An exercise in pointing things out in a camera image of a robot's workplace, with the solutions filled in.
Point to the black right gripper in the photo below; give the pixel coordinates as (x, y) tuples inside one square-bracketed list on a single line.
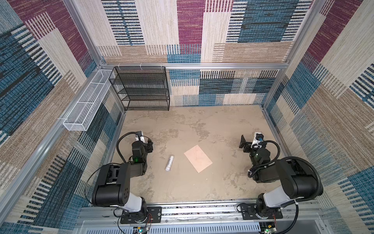
[(247, 145)]

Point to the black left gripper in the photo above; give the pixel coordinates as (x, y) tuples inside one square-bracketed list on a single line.
[(148, 146)]

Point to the white glue stick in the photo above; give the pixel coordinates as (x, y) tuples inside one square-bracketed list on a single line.
[(169, 163)]

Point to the pink envelope with flap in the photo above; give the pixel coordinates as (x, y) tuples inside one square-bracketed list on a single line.
[(198, 158)]

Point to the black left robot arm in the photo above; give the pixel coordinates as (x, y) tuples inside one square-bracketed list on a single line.
[(112, 187)]

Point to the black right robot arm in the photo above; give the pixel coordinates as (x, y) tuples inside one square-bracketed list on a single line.
[(299, 179)]

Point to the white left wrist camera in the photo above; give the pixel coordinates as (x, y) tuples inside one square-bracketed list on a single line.
[(140, 137)]

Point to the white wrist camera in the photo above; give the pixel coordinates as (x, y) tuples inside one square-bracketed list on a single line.
[(257, 141), (140, 137)]

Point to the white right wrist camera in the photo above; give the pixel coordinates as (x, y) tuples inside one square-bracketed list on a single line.
[(257, 141)]

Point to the black wire shelf rack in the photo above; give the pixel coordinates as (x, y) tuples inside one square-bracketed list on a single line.
[(141, 88)]

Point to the white wire mesh basket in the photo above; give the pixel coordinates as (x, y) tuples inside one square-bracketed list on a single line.
[(83, 112)]

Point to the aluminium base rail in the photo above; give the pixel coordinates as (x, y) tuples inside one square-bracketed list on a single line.
[(198, 217)]

